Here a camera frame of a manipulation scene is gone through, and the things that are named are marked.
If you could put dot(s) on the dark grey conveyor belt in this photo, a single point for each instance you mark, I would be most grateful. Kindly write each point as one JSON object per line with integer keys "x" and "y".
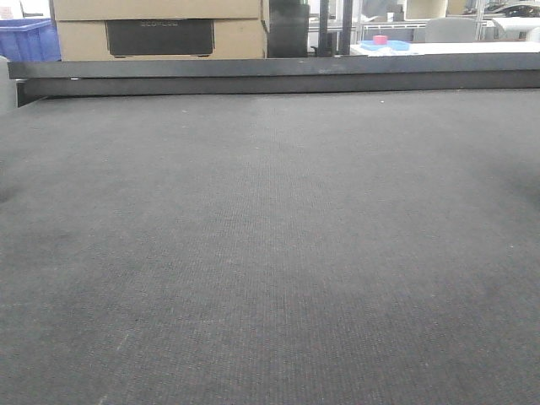
{"x": 377, "y": 248}

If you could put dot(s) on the black box behind conveyor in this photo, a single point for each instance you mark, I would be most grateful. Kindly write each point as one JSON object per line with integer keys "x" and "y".
{"x": 289, "y": 26}

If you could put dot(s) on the cardboard box with black print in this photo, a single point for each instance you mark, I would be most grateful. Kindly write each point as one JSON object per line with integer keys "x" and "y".
{"x": 82, "y": 41}

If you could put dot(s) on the upper cardboard box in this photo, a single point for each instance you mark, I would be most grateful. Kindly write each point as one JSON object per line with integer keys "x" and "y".
{"x": 166, "y": 9}

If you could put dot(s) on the pink tape roll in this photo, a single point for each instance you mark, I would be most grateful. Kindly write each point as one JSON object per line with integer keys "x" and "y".
{"x": 379, "y": 40}

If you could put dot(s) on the blue shallow tray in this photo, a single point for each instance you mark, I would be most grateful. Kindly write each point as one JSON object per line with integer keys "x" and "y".
{"x": 395, "y": 45}

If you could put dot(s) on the grey office chair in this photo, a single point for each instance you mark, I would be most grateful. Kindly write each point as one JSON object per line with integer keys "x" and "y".
{"x": 447, "y": 30}

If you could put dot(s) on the blue plastic crate background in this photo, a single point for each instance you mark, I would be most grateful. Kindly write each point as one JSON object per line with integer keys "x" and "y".
{"x": 29, "y": 40}

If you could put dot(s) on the white table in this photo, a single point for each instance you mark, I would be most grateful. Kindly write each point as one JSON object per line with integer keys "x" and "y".
{"x": 417, "y": 49}

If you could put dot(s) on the black vertical post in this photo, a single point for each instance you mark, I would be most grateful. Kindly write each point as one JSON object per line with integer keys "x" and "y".
{"x": 347, "y": 21}

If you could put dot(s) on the black conveyor side rail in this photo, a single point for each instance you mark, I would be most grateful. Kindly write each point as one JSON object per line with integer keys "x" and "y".
{"x": 358, "y": 74}

